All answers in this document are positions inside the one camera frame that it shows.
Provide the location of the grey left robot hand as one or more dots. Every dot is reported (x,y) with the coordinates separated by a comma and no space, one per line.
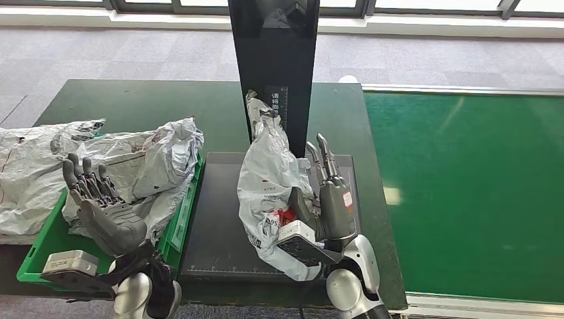
(112,229)

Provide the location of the green plastic crate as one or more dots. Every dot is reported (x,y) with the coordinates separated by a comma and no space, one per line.
(48,246)

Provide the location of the grey crumpled parcel bag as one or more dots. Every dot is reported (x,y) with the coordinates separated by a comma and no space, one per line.
(31,176)

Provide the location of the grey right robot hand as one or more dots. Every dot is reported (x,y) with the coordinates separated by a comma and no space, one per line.
(337,211)

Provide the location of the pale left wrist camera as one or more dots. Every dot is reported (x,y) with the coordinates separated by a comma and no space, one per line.
(70,262)

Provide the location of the dark window frame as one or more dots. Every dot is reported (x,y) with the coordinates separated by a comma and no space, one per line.
(176,6)

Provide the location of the white round conveyor knob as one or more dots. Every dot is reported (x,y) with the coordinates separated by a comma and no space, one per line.
(348,79)

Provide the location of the dark green table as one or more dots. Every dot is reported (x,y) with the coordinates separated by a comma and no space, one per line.
(176,105)

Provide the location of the white window sill ledge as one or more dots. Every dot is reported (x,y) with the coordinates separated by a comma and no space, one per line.
(396,26)

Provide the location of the black inbound scanner machine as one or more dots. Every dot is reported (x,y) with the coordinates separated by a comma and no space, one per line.
(216,220)

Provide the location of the silver conveyor frame rail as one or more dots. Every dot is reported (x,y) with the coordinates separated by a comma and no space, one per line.
(484,308)
(462,89)

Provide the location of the green conveyor belt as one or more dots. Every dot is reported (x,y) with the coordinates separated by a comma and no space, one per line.
(462,176)

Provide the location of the white parcel bag black print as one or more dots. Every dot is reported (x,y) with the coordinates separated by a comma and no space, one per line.
(269,176)

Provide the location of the grey parcel bag red print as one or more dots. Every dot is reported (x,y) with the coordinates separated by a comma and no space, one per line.
(176,149)

